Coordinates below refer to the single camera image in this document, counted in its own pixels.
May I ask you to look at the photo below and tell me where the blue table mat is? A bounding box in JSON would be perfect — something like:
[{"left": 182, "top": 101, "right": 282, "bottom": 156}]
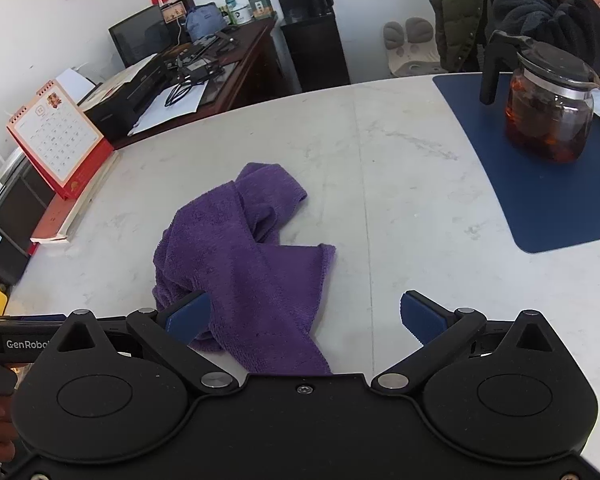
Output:
[{"left": 432, "top": 71, "right": 600, "bottom": 254}]

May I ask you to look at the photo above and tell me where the purple towel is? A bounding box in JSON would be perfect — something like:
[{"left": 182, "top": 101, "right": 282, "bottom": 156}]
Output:
[{"left": 152, "top": 162, "right": 337, "bottom": 377}]

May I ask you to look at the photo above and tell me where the glass teapot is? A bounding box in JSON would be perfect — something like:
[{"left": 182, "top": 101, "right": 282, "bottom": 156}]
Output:
[{"left": 480, "top": 30, "right": 600, "bottom": 164}]

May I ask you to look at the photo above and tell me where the black kettle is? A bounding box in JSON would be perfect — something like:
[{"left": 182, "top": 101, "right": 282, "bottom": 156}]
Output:
[{"left": 302, "top": 0, "right": 335, "bottom": 18}]

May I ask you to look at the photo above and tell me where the black office machine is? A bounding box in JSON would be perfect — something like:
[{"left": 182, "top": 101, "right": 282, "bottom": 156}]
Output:
[{"left": 0, "top": 157, "right": 56, "bottom": 286}]

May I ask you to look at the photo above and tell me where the dark wooden desk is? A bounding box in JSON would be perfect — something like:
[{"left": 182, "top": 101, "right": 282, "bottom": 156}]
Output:
[{"left": 115, "top": 17, "right": 283, "bottom": 151}]

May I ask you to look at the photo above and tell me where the white paper sheet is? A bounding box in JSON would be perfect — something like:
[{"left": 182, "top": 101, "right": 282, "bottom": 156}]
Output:
[{"left": 128, "top": 80, "right": 208, "bottom": 136}]

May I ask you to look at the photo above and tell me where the small wooden nameplate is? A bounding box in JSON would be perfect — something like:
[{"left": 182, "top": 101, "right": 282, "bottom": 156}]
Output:
[{"left": 160, "top": 2, "right": 187, "bottom": 25}]

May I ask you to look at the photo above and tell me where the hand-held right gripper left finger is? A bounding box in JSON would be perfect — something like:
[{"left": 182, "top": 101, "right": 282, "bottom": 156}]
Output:
[{"left": 55, "top": 290, "right": 241, "bottom": 396}]

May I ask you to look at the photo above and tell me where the grey seat cushion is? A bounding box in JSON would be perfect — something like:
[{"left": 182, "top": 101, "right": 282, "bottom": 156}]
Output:
[{"left": 383, "top": 16, "right": 443, "bottom": 78}]

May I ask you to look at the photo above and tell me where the black gadget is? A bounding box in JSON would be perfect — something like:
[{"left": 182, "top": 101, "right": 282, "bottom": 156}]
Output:
[{"left": 165, "top": 42, "right": 226, "bottom": 81}]

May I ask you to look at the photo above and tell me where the black water dispenser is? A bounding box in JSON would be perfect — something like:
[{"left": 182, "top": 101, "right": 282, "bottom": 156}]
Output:
[{"left": 272, "top": 0, "right": 352, "bottom": 94}]

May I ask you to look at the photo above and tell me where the white standing paper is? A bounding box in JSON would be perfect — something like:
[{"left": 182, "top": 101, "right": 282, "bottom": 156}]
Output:
[{"left": 55, "top": 67, "right": 98, "bottom": 101}]

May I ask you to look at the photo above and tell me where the red desk calendar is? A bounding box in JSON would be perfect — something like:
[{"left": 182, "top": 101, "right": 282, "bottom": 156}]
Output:
[{"left": 6, "top": 80, "right": 116, "bottom": 201}]

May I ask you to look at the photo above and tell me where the blue bag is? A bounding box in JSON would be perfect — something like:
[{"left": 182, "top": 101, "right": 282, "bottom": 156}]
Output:
[{"left": 185, "top": 2, "right": 227, "bottom": 43}]

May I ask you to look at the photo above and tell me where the black printer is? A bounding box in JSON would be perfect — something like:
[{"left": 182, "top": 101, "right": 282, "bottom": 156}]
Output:
[{"left": 82, "top": 52, "right": 181, "bottom": 143}]

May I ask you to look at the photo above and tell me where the green padded jacket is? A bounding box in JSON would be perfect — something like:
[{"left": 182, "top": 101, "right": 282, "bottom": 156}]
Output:
[{"left": 429, "top": 0, "right": 511, "bottom": 73}]

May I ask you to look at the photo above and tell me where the black monitor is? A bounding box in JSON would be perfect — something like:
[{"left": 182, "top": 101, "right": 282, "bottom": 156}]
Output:
[{"left": 108, "top": 6, "right": 178, "bottom": 68}]

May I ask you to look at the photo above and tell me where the pink book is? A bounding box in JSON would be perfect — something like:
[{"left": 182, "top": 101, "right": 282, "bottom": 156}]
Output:
[{"left": 30, "top": 152, "right": 120, "bottom": 245}]

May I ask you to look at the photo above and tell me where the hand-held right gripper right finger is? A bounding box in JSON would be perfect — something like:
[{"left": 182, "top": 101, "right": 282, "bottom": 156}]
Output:
[{"left": 371, "top": 290, "right": 556, "bottom": 396}]

